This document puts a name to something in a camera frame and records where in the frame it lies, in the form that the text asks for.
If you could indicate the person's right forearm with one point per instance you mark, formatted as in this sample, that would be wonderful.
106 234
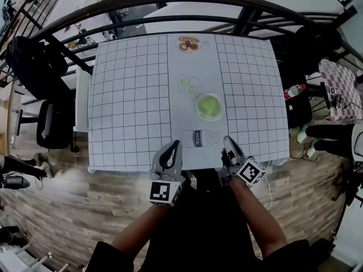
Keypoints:
256 220

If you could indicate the green leafy vegetable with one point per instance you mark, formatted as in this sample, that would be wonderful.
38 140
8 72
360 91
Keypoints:
209 106

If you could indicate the spare hand-held gripper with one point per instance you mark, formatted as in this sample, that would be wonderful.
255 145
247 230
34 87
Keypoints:
337 98

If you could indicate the red-capped plastic bottle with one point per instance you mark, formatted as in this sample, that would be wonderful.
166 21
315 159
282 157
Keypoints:
293 91

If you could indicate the person's left forearm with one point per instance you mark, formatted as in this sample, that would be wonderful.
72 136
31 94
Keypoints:
141 228

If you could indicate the white side board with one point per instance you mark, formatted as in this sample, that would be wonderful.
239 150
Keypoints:
82 101

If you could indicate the black box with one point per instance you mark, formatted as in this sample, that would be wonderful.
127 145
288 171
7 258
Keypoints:
297 112

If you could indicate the white grid-cloth table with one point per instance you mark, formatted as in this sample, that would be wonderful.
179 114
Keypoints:
130 101

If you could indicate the checkered tablecloth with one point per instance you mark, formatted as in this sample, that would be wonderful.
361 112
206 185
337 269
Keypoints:
341 81

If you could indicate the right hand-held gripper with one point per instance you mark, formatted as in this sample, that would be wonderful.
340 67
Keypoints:
248 173

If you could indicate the black office chair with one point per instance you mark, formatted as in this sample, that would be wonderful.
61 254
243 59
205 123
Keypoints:
55 126

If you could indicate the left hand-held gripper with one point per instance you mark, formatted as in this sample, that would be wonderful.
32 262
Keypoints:
166 188

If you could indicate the person's black clothing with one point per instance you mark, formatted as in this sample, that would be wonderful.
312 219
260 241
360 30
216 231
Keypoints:
204 222

